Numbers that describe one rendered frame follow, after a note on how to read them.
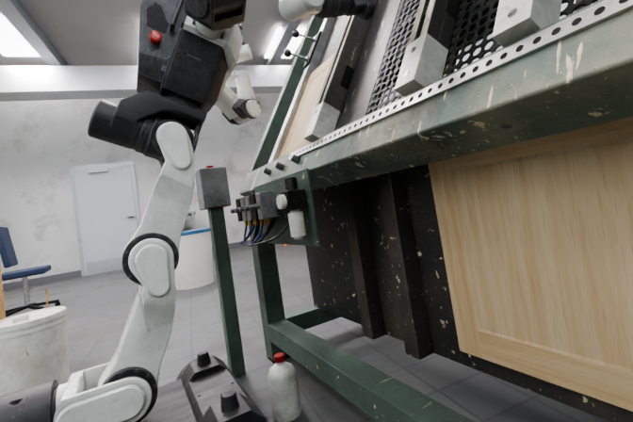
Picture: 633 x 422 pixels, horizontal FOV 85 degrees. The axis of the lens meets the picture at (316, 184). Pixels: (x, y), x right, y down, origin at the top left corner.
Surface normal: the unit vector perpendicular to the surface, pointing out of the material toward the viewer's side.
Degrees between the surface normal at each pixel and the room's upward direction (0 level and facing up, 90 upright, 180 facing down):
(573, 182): 90
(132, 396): 90
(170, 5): 90
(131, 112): 90
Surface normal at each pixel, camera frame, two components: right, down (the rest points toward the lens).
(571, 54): -0.83, -0.40
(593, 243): -0.87, 0.11
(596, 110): -0.30, 0.91
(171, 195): 0.30, 0.27
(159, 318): 0.52, 0.30
